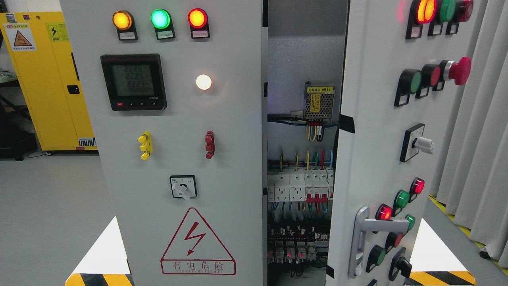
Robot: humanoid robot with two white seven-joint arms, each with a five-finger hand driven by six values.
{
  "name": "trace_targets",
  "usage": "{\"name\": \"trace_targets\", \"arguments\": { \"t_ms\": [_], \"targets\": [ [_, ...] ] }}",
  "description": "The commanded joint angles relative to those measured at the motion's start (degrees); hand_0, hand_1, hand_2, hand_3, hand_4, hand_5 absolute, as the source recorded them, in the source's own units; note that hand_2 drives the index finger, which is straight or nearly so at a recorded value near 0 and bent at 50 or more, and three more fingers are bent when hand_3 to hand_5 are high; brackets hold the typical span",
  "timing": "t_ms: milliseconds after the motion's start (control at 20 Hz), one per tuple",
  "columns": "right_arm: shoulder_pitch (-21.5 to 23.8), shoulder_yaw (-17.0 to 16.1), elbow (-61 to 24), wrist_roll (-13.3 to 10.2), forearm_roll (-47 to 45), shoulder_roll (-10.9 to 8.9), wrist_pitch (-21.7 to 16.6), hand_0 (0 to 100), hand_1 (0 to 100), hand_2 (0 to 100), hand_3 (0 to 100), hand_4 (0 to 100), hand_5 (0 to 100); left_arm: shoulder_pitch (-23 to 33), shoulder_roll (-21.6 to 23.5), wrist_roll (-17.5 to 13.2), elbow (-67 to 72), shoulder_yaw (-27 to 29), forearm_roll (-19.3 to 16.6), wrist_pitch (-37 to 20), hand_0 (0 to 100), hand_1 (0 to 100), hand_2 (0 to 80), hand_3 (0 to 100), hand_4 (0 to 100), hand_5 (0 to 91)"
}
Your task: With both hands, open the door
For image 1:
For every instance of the grey cabinet door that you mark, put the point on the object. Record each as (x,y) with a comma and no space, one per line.
(229,186)
(391,82)

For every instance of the white socket breaker row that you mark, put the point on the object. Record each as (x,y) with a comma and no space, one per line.
(311,186)

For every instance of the white lit indicator lamp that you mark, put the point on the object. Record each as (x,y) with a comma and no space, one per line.
(203,82)

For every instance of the metal mesh power supply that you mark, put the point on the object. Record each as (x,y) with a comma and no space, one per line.
(319,99)

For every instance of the red electric danger sticker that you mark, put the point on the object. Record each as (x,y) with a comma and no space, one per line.
(195,249)

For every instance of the black digital power meter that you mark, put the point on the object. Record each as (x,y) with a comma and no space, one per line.
(134,81)

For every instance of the red indicator lamp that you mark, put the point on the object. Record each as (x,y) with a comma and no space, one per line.
(198,24)

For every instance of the green indicator lamp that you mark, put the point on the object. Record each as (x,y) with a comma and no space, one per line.
(163,24)

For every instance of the orange indicator lamp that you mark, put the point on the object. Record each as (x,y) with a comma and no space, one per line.
(125,25)

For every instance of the red mushroom emergency button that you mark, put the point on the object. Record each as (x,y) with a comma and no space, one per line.
(457,71)

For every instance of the grey curtain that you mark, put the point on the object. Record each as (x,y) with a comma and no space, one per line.
(474,181)

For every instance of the yellow safety storage cabinet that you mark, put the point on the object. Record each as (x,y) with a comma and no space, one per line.
(40,50)

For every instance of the red terminal post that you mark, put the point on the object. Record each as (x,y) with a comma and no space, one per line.
(210,145)

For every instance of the yellow terminal post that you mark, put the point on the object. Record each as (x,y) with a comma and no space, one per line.
(145,145)

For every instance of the silver door handle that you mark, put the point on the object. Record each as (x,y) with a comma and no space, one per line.
(365,255)

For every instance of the white rotary switch right door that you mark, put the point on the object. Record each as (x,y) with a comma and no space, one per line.
(414,142)

